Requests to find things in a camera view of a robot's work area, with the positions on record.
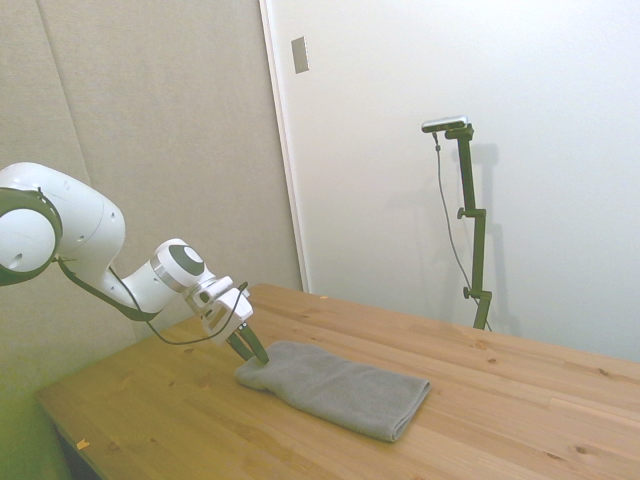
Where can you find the grey towel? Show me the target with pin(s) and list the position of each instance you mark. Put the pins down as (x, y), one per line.
(335, 387)

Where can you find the black camera stand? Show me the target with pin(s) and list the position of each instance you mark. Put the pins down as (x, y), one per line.
(472, 220)

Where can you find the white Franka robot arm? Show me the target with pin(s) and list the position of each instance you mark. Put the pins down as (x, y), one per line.
(75, 230)

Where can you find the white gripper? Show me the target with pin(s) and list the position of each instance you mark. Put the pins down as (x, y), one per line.
(227, 312)

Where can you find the grey wall plate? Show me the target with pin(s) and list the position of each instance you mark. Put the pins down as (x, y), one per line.
(300, 55)

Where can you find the small orange tag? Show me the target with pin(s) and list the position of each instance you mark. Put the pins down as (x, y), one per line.
(82, 444)

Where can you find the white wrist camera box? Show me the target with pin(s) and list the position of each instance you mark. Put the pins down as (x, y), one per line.
(212, 289)

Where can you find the white door frame trim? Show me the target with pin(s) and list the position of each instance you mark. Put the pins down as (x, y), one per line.
(282, 150)

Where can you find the silver exterior camera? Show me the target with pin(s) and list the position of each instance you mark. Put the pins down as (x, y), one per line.
(445, 123)

